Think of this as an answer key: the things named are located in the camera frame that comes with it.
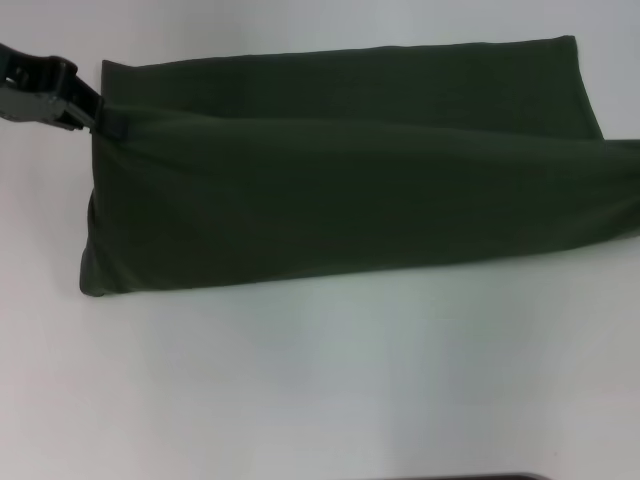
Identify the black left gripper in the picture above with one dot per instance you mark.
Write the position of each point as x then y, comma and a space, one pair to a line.
35, 85

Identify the dark green FREE t-shirt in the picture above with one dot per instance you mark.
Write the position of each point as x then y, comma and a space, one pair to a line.
350, 175

